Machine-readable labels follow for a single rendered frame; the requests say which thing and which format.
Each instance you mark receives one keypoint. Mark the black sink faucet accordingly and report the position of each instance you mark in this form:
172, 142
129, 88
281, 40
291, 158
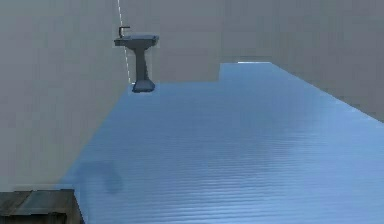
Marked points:
121, 31

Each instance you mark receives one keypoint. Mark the grey pedestal sink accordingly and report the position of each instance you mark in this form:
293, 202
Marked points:
140, 56

